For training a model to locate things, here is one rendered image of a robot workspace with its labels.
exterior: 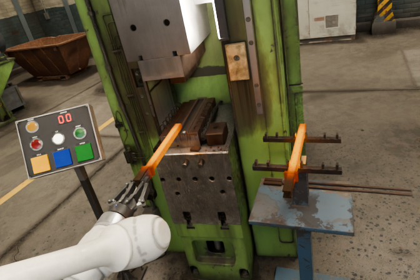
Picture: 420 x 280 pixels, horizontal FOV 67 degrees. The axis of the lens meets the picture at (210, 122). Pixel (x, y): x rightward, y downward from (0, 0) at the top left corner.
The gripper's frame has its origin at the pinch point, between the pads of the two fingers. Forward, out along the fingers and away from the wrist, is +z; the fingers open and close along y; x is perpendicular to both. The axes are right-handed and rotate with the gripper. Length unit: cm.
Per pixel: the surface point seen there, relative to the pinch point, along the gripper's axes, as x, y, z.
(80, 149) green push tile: -4, -45, 28
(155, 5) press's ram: 50, 2, 45
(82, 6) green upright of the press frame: 55, -40, 59
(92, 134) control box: 0, -41, 34
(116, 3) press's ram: 54, -15, 45
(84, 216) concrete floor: -108, -126, 89
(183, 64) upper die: 25, 7, 46
